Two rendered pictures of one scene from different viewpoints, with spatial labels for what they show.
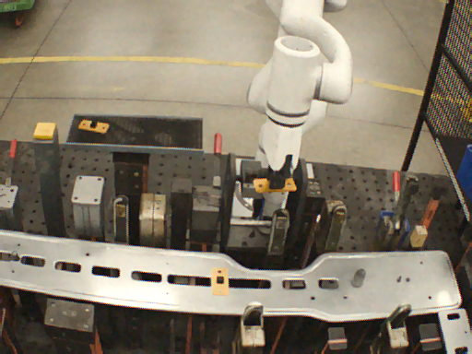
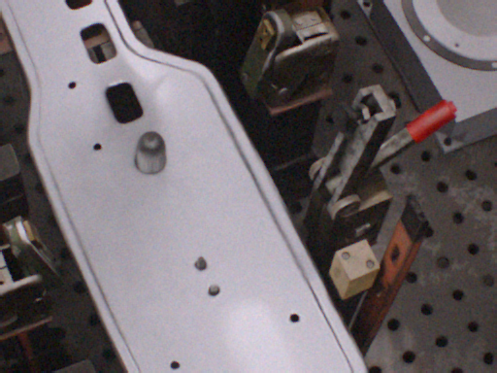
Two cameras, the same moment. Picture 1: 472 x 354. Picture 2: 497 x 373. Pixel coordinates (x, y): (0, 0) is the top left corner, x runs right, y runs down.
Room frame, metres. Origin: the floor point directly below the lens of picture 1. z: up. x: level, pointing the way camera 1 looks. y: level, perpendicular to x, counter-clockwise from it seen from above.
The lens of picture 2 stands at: (0.77, -0.91, 2.15)
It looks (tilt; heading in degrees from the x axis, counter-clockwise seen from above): 64 degrees down; 65
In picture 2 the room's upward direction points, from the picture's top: 9 degrees clockwise
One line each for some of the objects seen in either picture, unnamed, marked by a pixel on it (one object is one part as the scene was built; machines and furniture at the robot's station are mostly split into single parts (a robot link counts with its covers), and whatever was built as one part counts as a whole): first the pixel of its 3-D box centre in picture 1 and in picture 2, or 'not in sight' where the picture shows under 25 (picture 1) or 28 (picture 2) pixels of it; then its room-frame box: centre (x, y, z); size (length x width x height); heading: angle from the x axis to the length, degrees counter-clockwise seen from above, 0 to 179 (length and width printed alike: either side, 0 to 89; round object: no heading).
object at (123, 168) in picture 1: (131, 199); not in sight; (1.17, 0.27, 0.92); 0.10 x 0.08 x 0.45; 98
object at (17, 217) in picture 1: (15, 240); not in sight; (0.95, 0.61, 0.88); 0.11 x 0.10 x 0.36; 8
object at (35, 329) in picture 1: (26, 293); not in sight; (0.79, 0.52, 0.84); 0.11 x 0.06 x 0.29; 8
